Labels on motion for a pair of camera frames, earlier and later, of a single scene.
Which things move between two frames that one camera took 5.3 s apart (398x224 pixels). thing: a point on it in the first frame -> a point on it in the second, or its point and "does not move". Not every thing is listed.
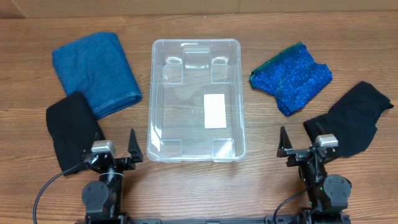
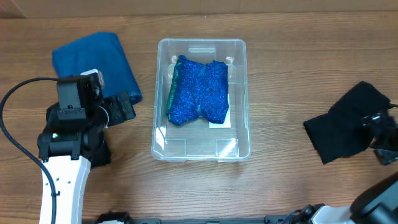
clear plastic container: (196, 106) does not move
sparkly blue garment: (293, 77) -> (198, 88)
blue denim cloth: (95, 66) does not move
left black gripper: (136, 154) -> (118, 115)
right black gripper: (296, 155) -> (388, 153)
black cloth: (352, 119) does not move
